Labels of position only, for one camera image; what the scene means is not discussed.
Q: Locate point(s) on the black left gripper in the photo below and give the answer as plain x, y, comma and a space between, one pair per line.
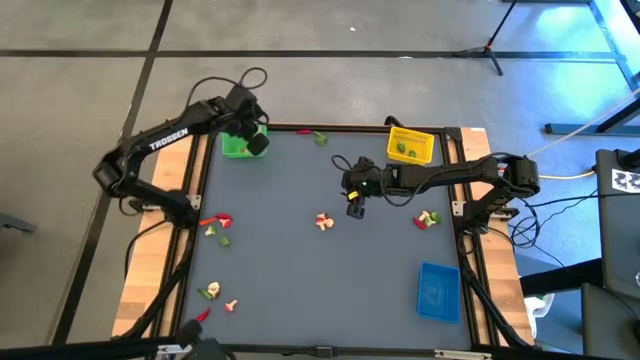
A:
245, 117

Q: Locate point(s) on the black metal desk frame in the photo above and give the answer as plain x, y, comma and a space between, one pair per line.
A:
570, 129

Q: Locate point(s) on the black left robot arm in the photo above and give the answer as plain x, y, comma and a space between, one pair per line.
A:
165, 140

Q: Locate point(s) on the grey metal furniture foot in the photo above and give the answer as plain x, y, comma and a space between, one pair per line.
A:
17, 224

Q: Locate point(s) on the black equipment case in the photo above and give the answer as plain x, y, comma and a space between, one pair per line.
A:
617, 240

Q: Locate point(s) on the white fiducial marker tag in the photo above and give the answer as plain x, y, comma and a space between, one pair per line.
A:
625, 181

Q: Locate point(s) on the black aluminium table frame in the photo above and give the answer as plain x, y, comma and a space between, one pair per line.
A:
350, 128

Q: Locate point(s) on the orange chili pepper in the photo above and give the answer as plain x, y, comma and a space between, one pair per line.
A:
207, 220

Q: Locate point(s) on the green plastic basket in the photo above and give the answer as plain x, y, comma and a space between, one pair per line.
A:
232, 147

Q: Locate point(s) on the black box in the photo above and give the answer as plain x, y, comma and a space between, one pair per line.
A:
607, 325

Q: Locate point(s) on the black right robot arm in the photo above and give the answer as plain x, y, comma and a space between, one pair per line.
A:
450, 172

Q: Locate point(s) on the red chili pepper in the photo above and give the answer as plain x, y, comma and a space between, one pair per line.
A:
419, 223
202, 315
302, 132

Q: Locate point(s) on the black floor beam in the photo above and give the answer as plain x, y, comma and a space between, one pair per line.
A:
560, 277

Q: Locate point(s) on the black tripod stand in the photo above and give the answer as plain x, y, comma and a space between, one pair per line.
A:
486, 50

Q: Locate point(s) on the white mushroom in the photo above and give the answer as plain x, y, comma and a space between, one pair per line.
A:
424, 215

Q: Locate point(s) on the yellow plastic basket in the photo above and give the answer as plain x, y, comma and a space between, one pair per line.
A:
422, 140

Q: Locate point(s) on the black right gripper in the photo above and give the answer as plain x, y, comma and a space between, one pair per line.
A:
365, 182

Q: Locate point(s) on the white plastic object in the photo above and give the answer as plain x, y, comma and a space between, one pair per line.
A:
539, 302

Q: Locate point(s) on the blue plastic basket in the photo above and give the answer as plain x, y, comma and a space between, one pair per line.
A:
439, 292

